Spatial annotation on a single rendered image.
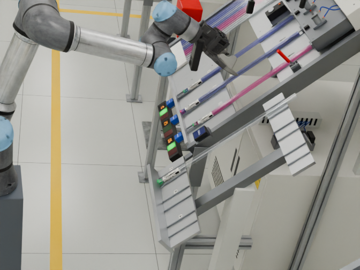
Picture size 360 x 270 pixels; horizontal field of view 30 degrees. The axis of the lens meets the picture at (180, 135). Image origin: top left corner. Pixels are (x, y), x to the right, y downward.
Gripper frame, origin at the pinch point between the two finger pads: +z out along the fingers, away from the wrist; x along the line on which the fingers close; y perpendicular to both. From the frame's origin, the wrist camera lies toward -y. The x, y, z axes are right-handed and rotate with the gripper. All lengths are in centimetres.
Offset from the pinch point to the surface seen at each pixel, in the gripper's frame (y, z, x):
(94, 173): -100, 15, 53
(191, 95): -20.5, -0.2, 7.3
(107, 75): -93, 25, 147
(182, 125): -25.3, -3.7, -8.9
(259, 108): -0.2, 6.6, -21.0
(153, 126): -60, 19, 49
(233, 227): -26, 8, -54
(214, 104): -13.5, 1.6, -5.9
